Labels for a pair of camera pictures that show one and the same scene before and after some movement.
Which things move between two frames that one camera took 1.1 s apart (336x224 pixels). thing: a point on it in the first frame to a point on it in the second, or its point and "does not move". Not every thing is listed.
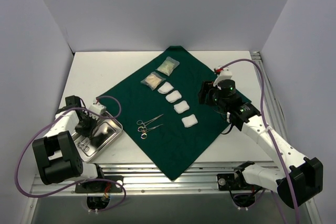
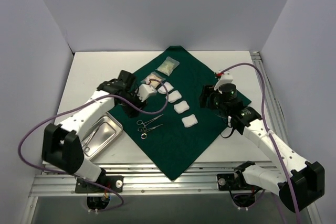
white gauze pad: [189, 121] does not move
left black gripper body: [87, 125] to [132, 106]
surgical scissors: [85, 147] does not move
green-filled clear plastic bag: [168, 65] does not move
